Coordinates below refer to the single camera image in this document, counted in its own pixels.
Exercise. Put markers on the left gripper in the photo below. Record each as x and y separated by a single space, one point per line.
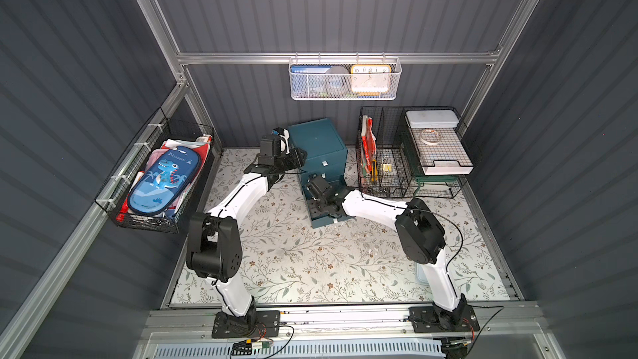
291 158

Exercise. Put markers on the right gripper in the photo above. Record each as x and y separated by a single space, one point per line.
318 204

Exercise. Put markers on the teal drawer cabinet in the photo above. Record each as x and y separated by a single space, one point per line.
326 157

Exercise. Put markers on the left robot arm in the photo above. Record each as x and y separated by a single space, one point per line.
214 248

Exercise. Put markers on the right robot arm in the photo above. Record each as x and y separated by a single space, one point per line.
420 233

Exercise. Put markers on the yellow utility knife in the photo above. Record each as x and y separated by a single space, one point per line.
374 172

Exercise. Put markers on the blue box in basket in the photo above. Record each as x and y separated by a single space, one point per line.
308 82

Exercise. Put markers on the grey tape roll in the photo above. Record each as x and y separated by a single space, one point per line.
337 81

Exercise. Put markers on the yellow alarm clock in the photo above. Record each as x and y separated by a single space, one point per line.
370 79

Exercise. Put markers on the clear tape roll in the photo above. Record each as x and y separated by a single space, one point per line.
430 137

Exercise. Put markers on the checkered notebook tray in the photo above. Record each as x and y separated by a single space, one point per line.
449 158

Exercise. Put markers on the blue dinosaur pencil case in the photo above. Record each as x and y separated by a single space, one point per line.
164 181

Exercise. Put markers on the white box on organizer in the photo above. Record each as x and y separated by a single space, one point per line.
432 119

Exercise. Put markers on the white hanging wire basket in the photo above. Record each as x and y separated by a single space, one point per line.
348 62

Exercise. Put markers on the black wire desk organizer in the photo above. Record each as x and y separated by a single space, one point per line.
394 145

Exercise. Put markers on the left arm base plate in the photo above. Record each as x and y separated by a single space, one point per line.
255 324

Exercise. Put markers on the black wall wire basket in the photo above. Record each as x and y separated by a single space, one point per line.
155 139

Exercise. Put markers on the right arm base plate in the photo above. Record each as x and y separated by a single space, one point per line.
428 319

